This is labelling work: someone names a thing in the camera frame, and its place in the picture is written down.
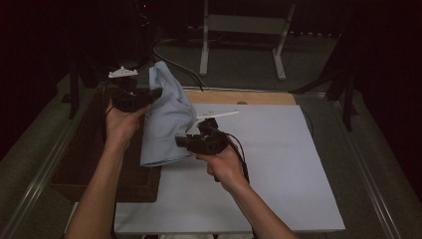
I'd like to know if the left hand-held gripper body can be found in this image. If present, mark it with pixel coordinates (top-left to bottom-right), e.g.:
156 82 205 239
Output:
107 66 156 114

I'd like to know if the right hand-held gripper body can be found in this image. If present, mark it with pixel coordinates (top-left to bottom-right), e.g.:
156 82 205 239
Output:
186 110 240 156

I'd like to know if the light blue shirt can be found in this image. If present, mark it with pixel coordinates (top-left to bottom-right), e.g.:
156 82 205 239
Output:
139 60 199 167

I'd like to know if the brown wicker basket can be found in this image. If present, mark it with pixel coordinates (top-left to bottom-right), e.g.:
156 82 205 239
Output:
49 88 163 203

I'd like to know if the person's left hand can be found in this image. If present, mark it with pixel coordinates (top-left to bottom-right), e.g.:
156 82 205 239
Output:
104 99 151 149

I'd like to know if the person's right hand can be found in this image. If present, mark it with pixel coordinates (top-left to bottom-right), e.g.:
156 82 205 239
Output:
194 144 250 194

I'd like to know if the black tripod stand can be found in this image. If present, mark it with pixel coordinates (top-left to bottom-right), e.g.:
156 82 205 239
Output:
288 33 360 132
61 56 138 120

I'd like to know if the dark equipment with red light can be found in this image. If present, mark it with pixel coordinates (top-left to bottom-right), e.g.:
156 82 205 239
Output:
96 0 157 68

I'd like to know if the white table board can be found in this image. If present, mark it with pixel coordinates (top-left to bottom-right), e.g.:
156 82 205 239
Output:
66 103 346 236

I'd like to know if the white metal stand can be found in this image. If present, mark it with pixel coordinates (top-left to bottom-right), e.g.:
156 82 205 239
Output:
198 0 298 82

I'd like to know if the left hand-held gripper cable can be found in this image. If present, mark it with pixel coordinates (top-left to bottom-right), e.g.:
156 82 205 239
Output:
101 79 115 121

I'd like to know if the hand-held gripper cable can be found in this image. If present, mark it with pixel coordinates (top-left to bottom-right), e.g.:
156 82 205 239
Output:
214 127 251 184
101 79 115 121

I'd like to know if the right hand-held gripper cable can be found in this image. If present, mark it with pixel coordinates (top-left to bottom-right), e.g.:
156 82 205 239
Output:
214 127 251 184

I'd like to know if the grey floor cable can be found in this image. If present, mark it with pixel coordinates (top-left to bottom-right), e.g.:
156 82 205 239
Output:
151 38 209 90

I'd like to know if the metal floor rail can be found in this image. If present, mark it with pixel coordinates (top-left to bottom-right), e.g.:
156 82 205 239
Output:
0 86 99 239
180 83 327 100
326 93 404 239

